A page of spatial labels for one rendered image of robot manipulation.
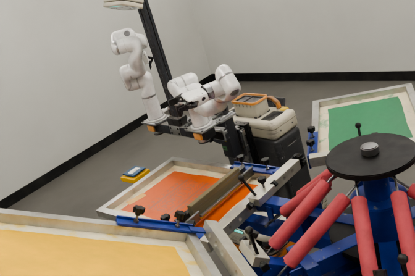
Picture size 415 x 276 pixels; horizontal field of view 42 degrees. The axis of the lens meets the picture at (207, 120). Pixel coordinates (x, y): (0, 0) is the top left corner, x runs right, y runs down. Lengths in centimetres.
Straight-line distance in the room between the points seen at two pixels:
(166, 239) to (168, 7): 553
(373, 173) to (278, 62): 528
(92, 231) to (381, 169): 100
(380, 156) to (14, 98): 467
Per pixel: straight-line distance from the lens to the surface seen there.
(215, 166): 289
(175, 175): 301
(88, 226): 196
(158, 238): 203
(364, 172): 183
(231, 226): 229
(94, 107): 653
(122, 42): 313
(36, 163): 619
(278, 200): 233
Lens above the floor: 221
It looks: 20 degrees down
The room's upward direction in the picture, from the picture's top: 17 degrees counter-clockwise
